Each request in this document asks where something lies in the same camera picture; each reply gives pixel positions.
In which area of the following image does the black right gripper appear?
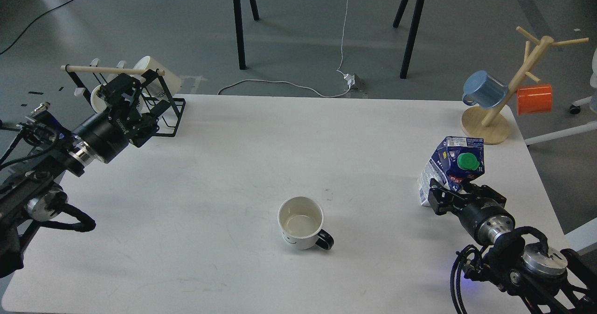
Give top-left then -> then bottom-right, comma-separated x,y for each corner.
427,179 -> 515,246

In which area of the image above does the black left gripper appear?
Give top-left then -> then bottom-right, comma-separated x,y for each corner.
73,73 -> 170,163

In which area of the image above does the blue white milk carton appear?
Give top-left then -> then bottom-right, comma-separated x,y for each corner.
417,137 -> 486,206

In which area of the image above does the white mug black handle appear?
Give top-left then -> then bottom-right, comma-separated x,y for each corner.
278,196 -> 335,250

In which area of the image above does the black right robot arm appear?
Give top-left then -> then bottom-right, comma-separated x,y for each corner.
429,179 -> 596,314

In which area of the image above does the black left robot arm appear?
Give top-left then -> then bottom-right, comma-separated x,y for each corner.
0,70 -> 186,278

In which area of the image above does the white mug lying in rack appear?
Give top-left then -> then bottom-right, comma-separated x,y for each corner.
90,84 -> 143,119

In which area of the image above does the cream mug tilted in rack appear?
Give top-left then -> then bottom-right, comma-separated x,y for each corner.
129,56 -> 183,102

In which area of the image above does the wooden mug tree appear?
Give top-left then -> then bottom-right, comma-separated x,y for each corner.
460,26 -> 589,145

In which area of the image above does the blue mug on tree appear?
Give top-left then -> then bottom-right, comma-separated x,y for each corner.
461,70 -> 509,109

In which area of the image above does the orange mug on tree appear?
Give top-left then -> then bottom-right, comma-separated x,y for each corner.
517,84 -> 553,116

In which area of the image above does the grey power adapter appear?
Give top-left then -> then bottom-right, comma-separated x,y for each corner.
344,73 -> 365,91

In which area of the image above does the white chair base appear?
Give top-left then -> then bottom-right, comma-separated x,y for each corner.
524,50 -> 597,146

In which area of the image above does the black table leg left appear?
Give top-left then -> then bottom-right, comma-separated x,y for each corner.
232,0 -> 260,70

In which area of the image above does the black table leg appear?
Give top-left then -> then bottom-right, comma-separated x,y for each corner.
232,0 -> 260,70
392,0 -> 425,79

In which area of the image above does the black table leg right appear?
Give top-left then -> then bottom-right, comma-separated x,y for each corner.
392,0 -> 425,79

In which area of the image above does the black wire cup rack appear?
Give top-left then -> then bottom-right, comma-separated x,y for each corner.
61,64 -> 186,140

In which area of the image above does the white power cable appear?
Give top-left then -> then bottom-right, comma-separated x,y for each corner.
217,0 -> 369,98

